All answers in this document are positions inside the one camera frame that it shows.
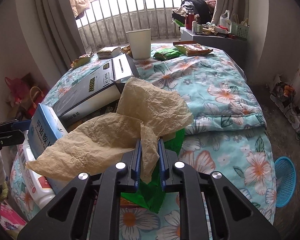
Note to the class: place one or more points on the black orange snack bag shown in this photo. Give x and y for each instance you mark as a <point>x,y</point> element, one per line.
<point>282,90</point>

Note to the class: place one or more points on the green snack bag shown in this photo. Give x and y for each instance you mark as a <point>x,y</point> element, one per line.
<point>150,197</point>

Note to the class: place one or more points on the red gift bag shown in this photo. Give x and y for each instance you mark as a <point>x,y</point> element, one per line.
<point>36,110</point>

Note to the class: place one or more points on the light blue medicine box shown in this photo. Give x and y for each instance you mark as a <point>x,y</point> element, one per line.
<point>43,130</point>

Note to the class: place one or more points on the beige pleated curtain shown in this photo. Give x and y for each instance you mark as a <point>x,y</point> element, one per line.
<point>55,17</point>

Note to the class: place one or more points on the pink mesh bag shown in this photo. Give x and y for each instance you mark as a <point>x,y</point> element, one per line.
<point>17,87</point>

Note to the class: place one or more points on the pink cardboard box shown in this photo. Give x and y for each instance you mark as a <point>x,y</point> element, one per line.
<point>12,217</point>

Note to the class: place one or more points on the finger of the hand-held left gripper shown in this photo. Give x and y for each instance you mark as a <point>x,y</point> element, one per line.
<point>17,125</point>
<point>7,140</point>

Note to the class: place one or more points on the blue plastic waste basket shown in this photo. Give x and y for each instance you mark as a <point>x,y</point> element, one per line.
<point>285,180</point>

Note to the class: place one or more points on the grey cabinet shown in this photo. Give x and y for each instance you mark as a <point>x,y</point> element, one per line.
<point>215,42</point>

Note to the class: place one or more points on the white plastic bag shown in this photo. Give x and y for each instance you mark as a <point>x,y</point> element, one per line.
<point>225,20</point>

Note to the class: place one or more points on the brown snack bag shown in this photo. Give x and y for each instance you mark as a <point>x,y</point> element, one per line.
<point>192,49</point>

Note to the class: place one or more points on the white strawberry tissue pack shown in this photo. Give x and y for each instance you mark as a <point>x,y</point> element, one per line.
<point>37,190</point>

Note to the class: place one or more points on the black clothes pile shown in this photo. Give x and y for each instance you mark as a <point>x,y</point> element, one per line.
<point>197,6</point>

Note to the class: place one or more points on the brown paper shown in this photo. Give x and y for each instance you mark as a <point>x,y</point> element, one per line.
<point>102,135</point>

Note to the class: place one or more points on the white green biscuit pack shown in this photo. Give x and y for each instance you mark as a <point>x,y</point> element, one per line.
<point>108,52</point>

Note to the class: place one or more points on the green foil packet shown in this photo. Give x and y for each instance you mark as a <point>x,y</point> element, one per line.
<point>167,54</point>

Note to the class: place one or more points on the yellow brown snack packet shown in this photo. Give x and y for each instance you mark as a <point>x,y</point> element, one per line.
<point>81,60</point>

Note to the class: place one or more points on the metal window railing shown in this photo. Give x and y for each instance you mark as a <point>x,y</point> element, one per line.
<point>140,12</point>

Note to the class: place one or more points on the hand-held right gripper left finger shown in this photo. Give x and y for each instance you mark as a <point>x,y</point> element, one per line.
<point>137,165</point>

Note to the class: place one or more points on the silver cardboard box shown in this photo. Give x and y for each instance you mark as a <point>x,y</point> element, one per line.
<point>90,87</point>

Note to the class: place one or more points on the white printed carton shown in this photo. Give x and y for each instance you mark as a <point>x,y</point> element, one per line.
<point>287,110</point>

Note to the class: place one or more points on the green plastic storage basket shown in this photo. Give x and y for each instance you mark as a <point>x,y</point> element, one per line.
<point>238,31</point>

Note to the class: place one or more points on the floral light blue blanket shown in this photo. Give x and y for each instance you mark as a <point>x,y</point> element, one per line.
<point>215,92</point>

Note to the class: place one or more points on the red thermos bottle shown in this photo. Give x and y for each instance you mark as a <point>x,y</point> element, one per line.
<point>189,20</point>

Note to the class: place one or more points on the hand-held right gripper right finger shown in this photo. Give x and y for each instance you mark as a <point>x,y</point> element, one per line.
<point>162,165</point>

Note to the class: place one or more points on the white paper cup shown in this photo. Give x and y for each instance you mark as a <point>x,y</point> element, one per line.
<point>138,45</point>

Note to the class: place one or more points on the orange snack packet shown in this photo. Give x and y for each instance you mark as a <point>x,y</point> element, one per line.
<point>127,51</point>

